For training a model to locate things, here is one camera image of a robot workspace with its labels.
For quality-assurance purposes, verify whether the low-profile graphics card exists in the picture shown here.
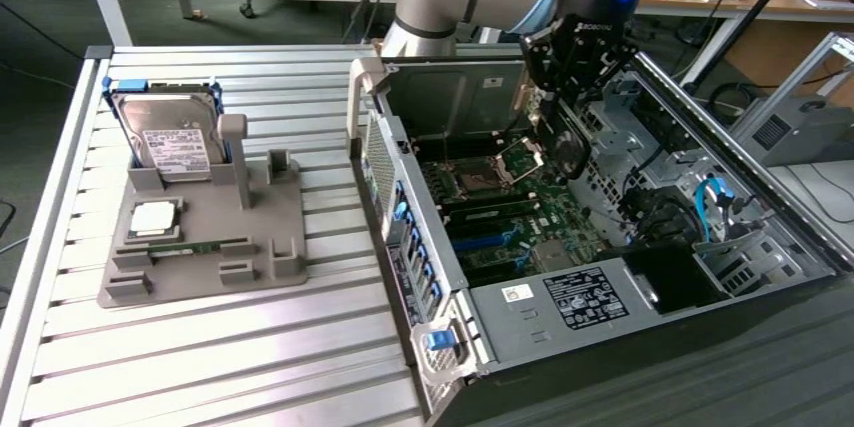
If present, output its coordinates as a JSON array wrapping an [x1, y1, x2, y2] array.
[[513, 81, 593, 183]]

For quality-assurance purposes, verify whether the perforated metal drive cage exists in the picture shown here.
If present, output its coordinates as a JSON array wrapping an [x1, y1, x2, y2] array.
[[580, 71, 726, 208]]

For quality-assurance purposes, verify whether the metal socket cover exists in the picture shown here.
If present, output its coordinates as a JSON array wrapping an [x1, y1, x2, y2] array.
[[490, 136, 546, 187]]

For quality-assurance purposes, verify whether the black stand pole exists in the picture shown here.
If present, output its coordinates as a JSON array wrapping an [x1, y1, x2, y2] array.
[[678, 0, 821, 96]]

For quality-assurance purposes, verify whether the dark RAM stick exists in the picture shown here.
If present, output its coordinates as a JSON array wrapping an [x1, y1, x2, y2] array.
[[444, 198, 541, 225]]

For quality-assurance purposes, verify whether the grey computer tower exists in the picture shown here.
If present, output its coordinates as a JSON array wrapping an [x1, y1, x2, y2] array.
[[730, 94, 854, 168]]

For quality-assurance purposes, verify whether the open grey PC case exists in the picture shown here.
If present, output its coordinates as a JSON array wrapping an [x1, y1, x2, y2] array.
[[346, 44, 854, 427]]

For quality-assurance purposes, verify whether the green motherboard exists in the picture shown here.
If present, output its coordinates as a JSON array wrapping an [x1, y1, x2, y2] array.
[[417, 136, 620, 284]]

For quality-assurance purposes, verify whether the blue expansion slot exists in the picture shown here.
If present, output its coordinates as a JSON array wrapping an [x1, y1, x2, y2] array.
[[453, 231, 517, 252]]

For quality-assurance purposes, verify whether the silver chipset heatsink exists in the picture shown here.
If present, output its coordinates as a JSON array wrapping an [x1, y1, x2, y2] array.
[[536, 240, 584, 269]]

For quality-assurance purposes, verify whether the white side table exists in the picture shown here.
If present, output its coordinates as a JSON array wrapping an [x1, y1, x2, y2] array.
[[764, 161, 854, 253]]

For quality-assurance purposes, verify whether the grey metal disk bay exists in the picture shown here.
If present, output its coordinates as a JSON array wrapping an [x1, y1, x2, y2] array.
[[692, 234, 813, 298]]

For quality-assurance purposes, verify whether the grey power supply unit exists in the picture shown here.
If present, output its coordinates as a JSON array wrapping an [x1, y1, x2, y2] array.
[[466, 256, 661, 367]]

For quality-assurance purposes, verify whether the hard disk in blue carrier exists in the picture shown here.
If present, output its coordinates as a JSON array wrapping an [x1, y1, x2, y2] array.
[[99, 75, 233, 183]]

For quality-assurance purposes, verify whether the grey plastic parts rack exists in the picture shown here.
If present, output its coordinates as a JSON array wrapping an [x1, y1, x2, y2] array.
[[97, 111, 313, 309]]

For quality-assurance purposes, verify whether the green RAM stick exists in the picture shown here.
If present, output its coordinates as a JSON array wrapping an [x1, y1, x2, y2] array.
[[147, 241, 223, 255]]

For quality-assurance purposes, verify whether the silver CPU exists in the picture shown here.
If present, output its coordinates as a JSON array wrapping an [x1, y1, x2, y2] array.
[[129, 200, 185, 239]]

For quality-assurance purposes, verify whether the aluminium profile frame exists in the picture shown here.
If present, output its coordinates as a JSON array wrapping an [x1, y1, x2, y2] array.
[[766, 30, 854, 113]]

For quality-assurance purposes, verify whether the blue SATA wire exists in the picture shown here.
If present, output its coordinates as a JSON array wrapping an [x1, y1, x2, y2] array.
[[693, 174, 737, 243]]

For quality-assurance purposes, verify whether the black power wire bundle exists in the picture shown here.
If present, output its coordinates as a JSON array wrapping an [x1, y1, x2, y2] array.
[[617, 185, 702, 248]]

